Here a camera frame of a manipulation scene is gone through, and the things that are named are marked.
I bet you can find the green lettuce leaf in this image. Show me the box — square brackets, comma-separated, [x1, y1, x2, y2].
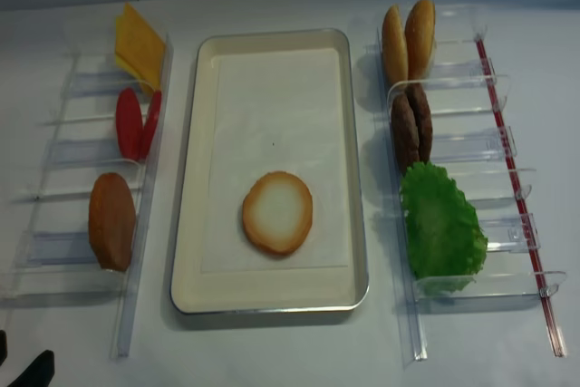
[400, 161, 488, 296]

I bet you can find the yellow cheese slice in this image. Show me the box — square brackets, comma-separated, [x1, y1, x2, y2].
[115, 15, 152, 96]

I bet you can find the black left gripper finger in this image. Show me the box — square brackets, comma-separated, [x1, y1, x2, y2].
[9, 350, 55, 387]

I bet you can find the clear acrylic left rack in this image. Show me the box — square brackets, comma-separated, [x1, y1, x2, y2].
[1, 40, 173, 358]

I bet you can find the golden bun slice left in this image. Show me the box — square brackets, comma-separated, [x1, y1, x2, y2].
[382, 4, 409, 85]

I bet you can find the brown meat patty right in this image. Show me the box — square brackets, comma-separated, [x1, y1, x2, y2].
[405, 83, 433, 162]

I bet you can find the cream rectangular tray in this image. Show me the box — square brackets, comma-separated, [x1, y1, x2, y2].
[169, 29, 369, 314]

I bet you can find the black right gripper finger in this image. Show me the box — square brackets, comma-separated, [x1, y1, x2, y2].
[0, 330, 7, 367]

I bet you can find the brown bun slice in left rack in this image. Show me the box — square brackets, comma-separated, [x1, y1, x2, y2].
[88, 172, 136, 273]

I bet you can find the clear acrylic right rack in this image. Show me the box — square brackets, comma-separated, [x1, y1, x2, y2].
[363, 8, 567, 361]

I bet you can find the clear acrylic rack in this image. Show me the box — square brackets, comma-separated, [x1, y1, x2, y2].
[363, 8, 567, 361]
[1, 40, 173, 358]

